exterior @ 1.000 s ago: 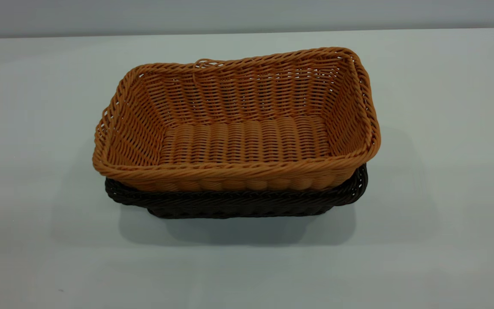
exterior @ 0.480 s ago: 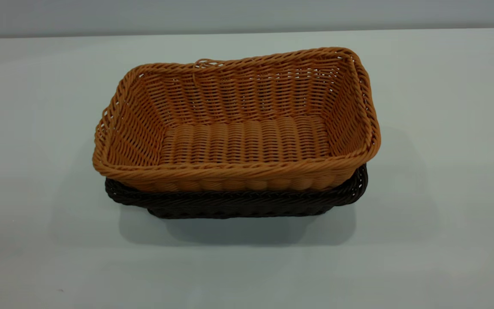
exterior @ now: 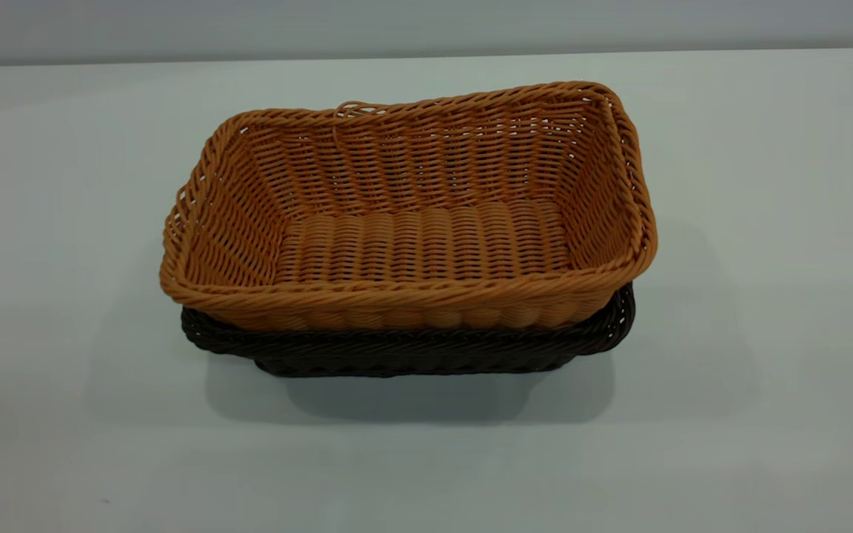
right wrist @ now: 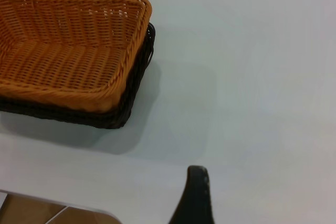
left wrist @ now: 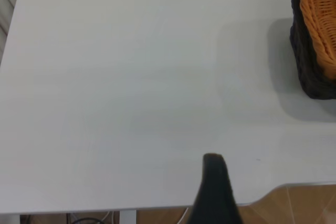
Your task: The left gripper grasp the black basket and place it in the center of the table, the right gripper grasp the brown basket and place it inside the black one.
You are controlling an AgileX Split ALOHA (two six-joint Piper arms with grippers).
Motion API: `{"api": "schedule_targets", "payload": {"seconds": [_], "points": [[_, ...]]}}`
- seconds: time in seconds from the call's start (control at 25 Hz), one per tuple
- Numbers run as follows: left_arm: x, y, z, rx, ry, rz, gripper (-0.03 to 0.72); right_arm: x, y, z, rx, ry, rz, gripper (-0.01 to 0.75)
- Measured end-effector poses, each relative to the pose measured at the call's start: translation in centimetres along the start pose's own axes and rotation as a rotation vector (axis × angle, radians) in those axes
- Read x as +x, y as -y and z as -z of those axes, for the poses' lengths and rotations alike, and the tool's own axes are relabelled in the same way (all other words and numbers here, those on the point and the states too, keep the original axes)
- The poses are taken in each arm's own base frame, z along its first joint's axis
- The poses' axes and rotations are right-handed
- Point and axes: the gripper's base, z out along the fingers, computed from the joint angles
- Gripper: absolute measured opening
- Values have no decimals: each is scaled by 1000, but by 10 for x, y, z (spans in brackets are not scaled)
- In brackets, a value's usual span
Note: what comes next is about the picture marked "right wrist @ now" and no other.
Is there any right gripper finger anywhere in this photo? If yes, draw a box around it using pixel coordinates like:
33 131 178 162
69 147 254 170
167 165 216 224

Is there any black woven wicker basket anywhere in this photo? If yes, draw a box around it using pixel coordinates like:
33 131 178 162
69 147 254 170
0 22 156 130

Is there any orange woven wicker basket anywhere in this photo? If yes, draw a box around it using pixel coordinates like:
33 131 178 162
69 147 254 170
0 0 153 114

